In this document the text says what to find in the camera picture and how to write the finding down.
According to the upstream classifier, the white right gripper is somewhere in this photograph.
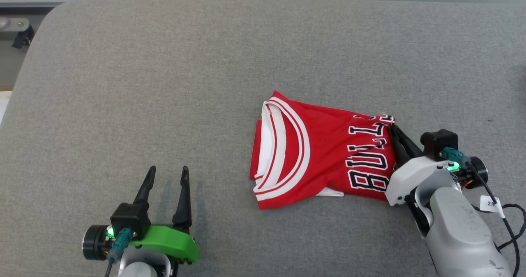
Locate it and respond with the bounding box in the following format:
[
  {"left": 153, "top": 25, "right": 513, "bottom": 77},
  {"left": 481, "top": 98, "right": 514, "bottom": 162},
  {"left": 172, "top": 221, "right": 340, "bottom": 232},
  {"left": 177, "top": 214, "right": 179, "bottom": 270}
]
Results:
[{"left": 385, "top": 123, "right": 489, "bottom": 207}]

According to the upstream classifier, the red Bulls jersey white trim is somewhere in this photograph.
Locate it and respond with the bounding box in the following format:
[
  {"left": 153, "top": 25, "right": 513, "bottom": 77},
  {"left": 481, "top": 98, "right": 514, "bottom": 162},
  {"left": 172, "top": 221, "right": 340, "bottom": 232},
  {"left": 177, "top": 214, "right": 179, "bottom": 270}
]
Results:
[{"left": 249, "top": 90, "right": 396, "bottom": 210}]

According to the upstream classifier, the black clamp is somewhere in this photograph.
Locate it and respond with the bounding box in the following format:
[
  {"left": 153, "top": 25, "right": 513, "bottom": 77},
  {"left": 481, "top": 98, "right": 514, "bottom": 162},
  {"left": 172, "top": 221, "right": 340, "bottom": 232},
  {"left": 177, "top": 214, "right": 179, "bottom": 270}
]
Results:
[{"left": 12, "top": 24, "right": 36, "bottom": 50}]

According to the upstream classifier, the grey metal bracket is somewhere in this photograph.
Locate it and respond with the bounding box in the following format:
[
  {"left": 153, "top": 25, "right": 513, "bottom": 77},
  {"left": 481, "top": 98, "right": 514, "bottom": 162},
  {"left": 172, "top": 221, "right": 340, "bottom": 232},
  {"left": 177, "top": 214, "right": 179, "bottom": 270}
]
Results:
[{"left": 0, "top": 17, "right": 31, "bottom": 32}]

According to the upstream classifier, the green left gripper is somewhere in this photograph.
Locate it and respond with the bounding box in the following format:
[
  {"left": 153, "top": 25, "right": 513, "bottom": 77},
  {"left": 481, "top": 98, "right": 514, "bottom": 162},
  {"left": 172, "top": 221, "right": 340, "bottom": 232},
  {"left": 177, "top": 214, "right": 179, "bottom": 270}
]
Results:
[{"left": 82, "top": 165, "right": 200, "bottom": 266}]

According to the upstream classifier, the white right cable label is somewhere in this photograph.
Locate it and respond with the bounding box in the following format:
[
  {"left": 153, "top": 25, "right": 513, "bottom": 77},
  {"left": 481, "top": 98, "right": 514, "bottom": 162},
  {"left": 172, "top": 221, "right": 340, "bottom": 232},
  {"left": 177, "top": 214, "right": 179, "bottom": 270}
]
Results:
[{"left": 480, "top": 195, "right": 505, "bottom": 219}]

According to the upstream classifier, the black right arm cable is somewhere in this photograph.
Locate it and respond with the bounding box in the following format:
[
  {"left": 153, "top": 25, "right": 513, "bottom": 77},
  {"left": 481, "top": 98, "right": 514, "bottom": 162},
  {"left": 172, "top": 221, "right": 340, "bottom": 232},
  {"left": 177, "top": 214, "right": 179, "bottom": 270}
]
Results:
[{"left": 441, "top": 147, "right": 526, "bottom": 277}]

